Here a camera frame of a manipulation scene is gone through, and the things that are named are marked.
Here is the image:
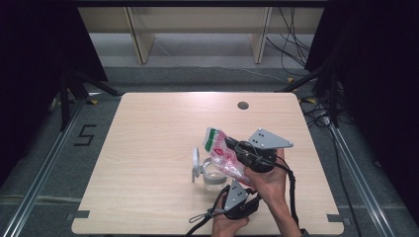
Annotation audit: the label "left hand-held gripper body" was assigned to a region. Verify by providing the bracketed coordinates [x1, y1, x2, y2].
[222, 180, 261, 221]

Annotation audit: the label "hanging black cables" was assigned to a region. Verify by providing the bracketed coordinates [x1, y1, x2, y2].
[265, 7, 314, 77]

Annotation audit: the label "black floor cables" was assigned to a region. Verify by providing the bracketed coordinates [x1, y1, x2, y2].
[299, 98, 334, 130]

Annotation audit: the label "aluminium floor rail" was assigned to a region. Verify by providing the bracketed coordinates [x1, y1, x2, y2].
[328, 123, 395, 237]
[0, 98, 87, 237]

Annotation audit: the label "dark curtain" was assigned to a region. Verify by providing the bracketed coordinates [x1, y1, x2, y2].
[304, 0, 419, 226]
[0, 0, 110, 187]

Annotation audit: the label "person's right hand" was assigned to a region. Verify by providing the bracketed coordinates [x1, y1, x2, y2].
[243, 147, 289, 212]

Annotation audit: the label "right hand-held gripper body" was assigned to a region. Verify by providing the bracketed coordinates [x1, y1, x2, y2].
[234, 127, 294, 174]

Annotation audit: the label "clear jar with grey lid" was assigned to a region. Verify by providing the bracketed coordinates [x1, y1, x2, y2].
[191, 146, 229, 193]

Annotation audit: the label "black metal stand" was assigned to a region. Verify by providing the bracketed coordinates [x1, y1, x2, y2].
[58, 68, 122, 132]
[276, 61, 341, 128]

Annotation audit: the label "light wooden shelf unit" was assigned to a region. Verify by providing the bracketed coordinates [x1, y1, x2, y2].
[78, 6, 325, 65]

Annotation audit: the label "person's left hand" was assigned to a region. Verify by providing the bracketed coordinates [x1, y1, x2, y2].
[210, 194, 250, 237]

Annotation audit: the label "black table edge bracket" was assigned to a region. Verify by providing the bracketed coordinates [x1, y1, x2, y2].
[65, 209, 91, 222]
[326, 213, 346, 223]

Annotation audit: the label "pink and white plastic bag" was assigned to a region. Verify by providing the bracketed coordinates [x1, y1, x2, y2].
[202, 126, 255, 188]

